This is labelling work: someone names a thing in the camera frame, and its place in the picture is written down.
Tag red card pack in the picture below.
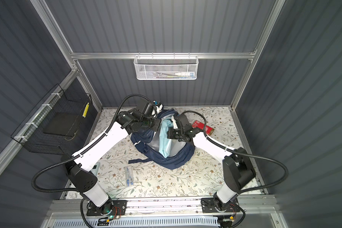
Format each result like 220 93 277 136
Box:
192 121 214 135

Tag light blue pencil pouch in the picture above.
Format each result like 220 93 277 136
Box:
159 118 173 158

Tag navy blue student backpack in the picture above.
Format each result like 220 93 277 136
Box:
128 109 195 170

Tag clear plastic ruler set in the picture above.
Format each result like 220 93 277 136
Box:
124 165 134 187

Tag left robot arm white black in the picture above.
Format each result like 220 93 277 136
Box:
66 101 163 208

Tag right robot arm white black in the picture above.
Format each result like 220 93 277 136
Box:
167 113 256 211

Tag pens in white basket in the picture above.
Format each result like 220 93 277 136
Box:
155 72 195 79

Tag light green calculator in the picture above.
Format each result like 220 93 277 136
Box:
91 162 101 177

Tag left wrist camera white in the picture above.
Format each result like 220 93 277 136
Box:
153 100 163 115

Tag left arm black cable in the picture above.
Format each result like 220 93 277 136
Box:
31 93 152 228

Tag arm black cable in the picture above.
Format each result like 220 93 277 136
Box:
181 110 289 228
31 93 152 228

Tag white wire mesh basket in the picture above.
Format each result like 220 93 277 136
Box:
134 56 199 80

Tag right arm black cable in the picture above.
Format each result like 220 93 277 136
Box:
181 110 289 228

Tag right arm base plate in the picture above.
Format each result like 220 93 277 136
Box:
200 198 240 213

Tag black wire wall basket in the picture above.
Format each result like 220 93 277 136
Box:
11 80 98 155

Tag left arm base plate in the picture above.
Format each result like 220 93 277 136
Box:
86 199 128 218

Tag aluminium front rail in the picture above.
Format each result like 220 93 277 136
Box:
45 195 281 219

